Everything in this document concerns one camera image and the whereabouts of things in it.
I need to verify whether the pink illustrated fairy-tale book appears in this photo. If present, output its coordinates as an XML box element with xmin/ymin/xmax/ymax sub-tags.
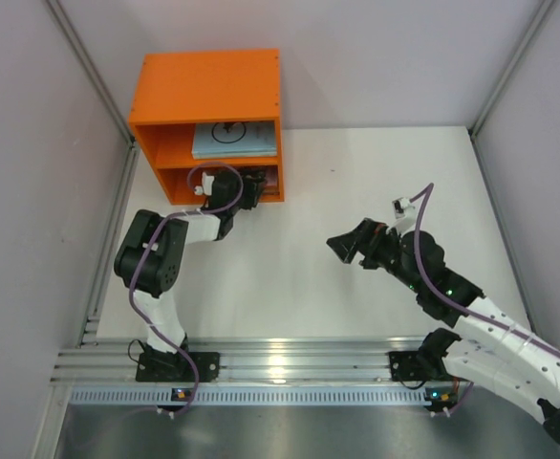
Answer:
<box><xmin>241</xmin><ymin>165</ymin><xmax>279</xmax><ymax>195</ymax></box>

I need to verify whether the light blue cat book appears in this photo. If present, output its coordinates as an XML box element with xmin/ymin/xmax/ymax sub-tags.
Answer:
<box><xmin>192</xmin><ymin>121</ymin><xmax>277</xmax><ymax>160</ymax></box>

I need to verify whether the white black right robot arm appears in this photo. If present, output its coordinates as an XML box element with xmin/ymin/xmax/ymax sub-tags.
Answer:
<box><xmin>327</xmin><ymin>218</ymin><xmax>560</xmax><ymax>446</ymax></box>

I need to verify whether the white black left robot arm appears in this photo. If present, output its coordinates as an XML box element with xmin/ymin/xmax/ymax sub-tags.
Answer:
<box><xmin>114</xmin><ymin>167</ymin><xmax>267</xmax><ymax>355</ymax></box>

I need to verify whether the orange two-shelf cabinet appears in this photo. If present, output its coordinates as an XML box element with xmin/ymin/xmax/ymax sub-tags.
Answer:
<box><xmin>128</xmin><ymin>49</ymin><xmax>284</xmax><ymax>205</ymax></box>

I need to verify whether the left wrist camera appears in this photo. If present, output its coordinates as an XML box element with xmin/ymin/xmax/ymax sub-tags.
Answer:
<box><xmin>194</xmin><ymin>172</ymin><xmax>215</xmax><ymax>197</ymax></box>

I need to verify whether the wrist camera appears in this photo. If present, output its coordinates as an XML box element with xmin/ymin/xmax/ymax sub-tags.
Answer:
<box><xmin>194</xmin><ymin>172</ymin><xmax>215</xmax><ymax>197</ymax></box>
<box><xmin>388</xmin><ymin>197</ymin><xmax>418</xmax><ymax>234</ymax></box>

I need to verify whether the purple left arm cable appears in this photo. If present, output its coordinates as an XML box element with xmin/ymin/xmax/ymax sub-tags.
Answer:
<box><xmin>127</xmin><ymin>162</ymin><xmax>244</xmax><ymax>417</ymax></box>

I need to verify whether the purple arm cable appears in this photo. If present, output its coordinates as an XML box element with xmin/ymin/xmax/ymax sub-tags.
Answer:
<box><xmin>408</xmin><ymin>183</ymin><xmax>560</xmax><ymax>417</ymax></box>
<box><xmin>127</xmin><ymin>162</ymin><xmax>244</xmax><ymax>417</ymax></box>

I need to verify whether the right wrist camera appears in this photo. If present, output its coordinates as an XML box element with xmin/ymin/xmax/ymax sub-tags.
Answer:
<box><xmin>388</xmin><ymin>197</ymin><xmax>418</xmax><ymax>234</ymax></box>

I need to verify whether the left aluminium corner post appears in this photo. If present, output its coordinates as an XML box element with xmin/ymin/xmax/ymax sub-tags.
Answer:
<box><xmin>45</xmin><ymin>0</ymin><xmax>136</xmax><ymax>144</ymax></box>

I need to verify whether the aluminium corner post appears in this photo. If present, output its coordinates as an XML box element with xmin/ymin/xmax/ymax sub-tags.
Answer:
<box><xmin>45</xmin><ymin>0</ymin><xmax>136</xmax><ymax>144</ymax></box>
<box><xmin>468</xmin><ymin>0</ymin><xmax>560</xmax><ymax>140</ymax></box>

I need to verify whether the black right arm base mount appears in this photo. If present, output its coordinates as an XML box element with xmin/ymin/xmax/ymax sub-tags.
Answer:
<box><xmin>388</xmin><ymin>351</ymin><xmax>453</xmax><ymax>383</ymax></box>

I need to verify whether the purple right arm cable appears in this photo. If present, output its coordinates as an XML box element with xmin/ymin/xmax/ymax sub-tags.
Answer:
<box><xmin>408</xmin><ymin>183</ymin><xmax>560</xmax><ymax>417</ymax></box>

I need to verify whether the right aluminium corner post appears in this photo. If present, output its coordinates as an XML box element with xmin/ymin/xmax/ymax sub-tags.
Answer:
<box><xmin>468</xmin><ymin>0</ymin><xmax>560</xmax><ymax>140</ymax></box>

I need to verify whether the slotted grey cable duct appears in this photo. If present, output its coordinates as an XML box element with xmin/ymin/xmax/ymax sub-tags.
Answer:
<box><xmin>70</xmin><ymin>385</ymin><xmax>456</xmax><ymax>406</ymax></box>

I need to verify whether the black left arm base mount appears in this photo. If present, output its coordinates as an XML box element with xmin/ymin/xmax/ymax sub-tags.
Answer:
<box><xmin>135</xmin><ymin>350</ymin><xmax>221</xmax><ymax>383</ymax></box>

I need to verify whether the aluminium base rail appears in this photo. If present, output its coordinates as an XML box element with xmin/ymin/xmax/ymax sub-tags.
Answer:
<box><xmin>53</xmin><ymin>337</ymin><xmax>453</xmax><ymax>383</ymax></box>

